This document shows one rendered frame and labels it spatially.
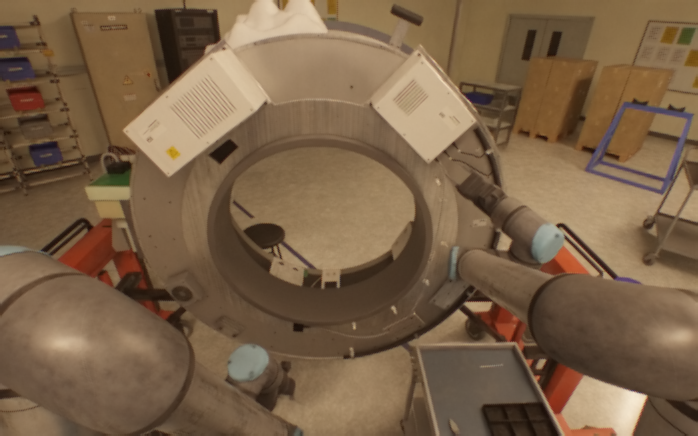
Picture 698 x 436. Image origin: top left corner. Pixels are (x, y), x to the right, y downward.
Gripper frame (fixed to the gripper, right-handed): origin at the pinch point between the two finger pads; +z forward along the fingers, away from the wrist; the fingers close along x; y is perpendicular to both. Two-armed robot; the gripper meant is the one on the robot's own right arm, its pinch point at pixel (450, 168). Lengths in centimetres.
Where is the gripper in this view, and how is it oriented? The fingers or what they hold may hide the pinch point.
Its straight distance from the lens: 109.5
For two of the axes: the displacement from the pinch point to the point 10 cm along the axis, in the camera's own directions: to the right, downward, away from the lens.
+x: 6.8, -7.2, -1.7
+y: 5.9, 3.9, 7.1
